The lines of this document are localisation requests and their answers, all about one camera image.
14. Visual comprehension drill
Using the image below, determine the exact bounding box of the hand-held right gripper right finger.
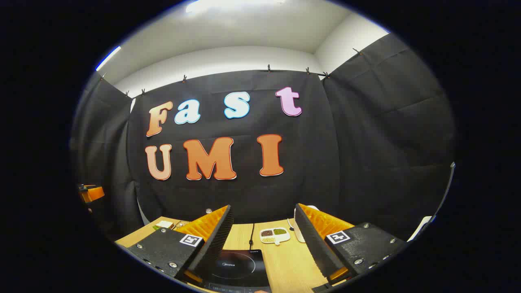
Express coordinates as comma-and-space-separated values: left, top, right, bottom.
294, 203, 409, 290

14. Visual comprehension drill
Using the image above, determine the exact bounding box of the white divided bean dish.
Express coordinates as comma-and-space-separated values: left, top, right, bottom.
260, 227, 291, 246

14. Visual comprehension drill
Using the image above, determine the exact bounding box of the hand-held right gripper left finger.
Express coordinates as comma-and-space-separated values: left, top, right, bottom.
115, 205, 234, 285

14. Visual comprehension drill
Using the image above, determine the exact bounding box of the black backdrop cloth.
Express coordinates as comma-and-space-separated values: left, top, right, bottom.
69, 33, 455, 245

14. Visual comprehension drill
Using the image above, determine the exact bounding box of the black induction cooktop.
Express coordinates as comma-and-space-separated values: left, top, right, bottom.
202, 249, 272, 293

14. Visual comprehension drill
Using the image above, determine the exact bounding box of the white toaster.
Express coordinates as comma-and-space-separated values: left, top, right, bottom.
287, 205, 320, 243

